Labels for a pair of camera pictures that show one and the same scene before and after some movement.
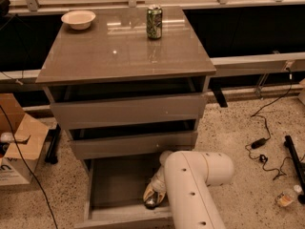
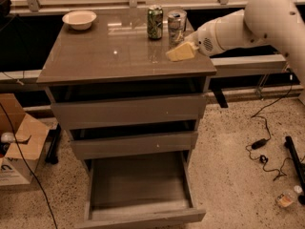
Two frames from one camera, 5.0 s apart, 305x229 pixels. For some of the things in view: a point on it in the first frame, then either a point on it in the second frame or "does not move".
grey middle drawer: x=133 y=146 does not move
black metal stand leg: x=289 y=142 does not move
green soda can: x=154 y=21 does not move
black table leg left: x=52 y=140 does not move
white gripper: x=158 y=184 → x=205 y=39
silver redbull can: x=150 y=202 → x=176 y=26
